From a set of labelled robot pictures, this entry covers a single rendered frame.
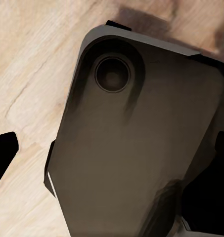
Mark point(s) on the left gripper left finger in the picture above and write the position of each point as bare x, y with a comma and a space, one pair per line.
8, 149

